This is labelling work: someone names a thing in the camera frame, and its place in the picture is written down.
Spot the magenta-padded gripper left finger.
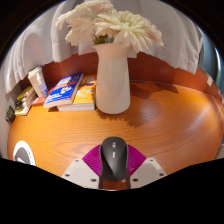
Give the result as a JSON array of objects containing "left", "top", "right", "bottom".
[{"left": 61, "top": 143, "right": 103, "bottom": 190}]

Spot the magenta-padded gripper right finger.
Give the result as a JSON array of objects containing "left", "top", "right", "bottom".
[{"left": 127, "top": 143, "right": 168, "bottom": 189}]

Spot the black computer mouse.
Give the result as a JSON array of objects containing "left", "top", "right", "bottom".
[{"left": 98, "top": 136, "right": 130, "bottom": 190}]

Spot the round white grey mouse pad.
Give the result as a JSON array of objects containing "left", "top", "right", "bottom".
[{"left": 12, "top": 140, "right": 37, "bottom": 167}]

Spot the orange yellow book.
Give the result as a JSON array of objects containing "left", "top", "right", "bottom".
[{"left": 57, "top": 78, "right": 98, "bottom": 112}]

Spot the red book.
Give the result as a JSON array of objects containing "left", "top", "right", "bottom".
[{"left": 31, "top": 95, "right": 48, "bottom": 107}]

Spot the blue book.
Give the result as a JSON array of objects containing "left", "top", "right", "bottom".
[{"left": 43, "top": 72, "right": 84, "bottom": 110}]

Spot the yellow white book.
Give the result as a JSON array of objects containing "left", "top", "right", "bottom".
[{"left": 14, "top": 101, "right": 34, "bottom": 117}]

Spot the dark green mug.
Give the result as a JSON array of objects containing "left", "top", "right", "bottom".
[{"left": 4, "top": 105, "right": 17, "bottom": 125}]

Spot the clear spray bottle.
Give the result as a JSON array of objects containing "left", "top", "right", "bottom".
[{"left": 39, "top": 77, "right": 50, "bottom": 98}]

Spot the white ceramic vase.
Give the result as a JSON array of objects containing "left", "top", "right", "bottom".
[{"left": 92, "top": 42, "right": 132, "bottom": 116}]

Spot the yellow black book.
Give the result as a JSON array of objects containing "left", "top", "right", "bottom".
[{"left": 16, "top": 85, "right": 35, "bottom": 102}]

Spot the white tumbler cup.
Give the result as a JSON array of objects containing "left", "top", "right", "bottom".
[{"left": 27, "top": 65, "right": 48, "bottom": 99}]

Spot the white curtain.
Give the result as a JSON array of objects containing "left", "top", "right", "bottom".
[{"left": 3, "top": 0, "right": 204, "bottom": 94}]

